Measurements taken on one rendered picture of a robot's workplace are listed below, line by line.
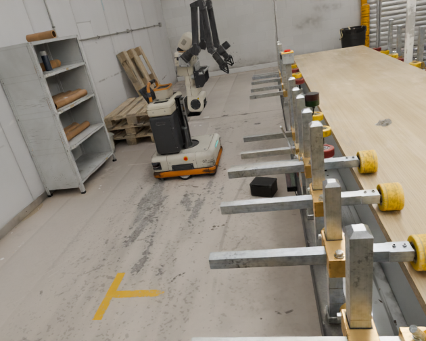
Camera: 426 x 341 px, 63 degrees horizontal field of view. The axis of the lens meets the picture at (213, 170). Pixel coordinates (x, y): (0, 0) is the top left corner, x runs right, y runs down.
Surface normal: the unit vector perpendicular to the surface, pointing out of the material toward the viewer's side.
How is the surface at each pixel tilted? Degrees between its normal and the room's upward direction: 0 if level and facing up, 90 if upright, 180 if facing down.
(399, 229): 0
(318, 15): 90
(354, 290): 90
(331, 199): 90
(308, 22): 90
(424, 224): 0
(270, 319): 0
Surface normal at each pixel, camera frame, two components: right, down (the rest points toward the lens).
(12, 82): -0.13, 0.43
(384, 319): -0.17, -0.90
